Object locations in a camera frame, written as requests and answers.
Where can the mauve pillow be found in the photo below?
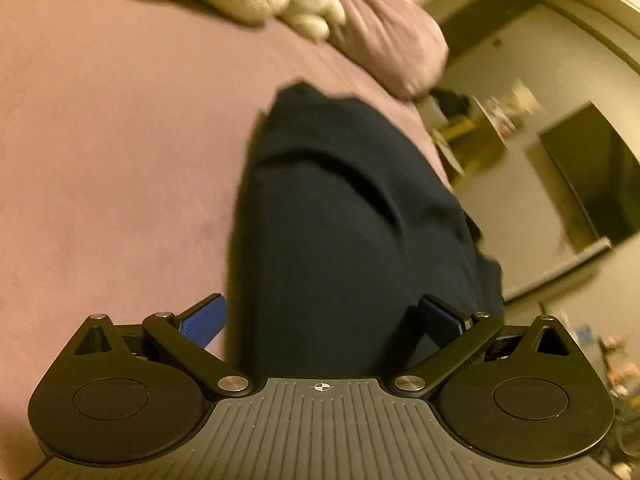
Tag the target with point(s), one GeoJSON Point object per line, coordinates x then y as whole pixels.
{"type": "Point", "coordinates": [395, 40]}

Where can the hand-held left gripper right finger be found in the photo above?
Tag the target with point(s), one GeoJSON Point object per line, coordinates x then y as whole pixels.
{"type": "Point", "coordinates": [442, 320]}

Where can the wooden side table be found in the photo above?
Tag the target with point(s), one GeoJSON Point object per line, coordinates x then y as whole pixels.
{"type": "Point", "coordinates": [475, 145]}

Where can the black television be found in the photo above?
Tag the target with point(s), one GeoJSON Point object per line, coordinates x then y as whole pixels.
{"type": "Point", "coordinates": [595, 175]}

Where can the dark navy garment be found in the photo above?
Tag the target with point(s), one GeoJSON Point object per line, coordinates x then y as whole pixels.
{"type": "Point", "coordinates": [350, 240]}

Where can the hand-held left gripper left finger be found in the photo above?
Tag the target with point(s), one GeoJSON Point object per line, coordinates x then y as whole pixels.
{"type": "Point", "coordinates": [202, 322]}

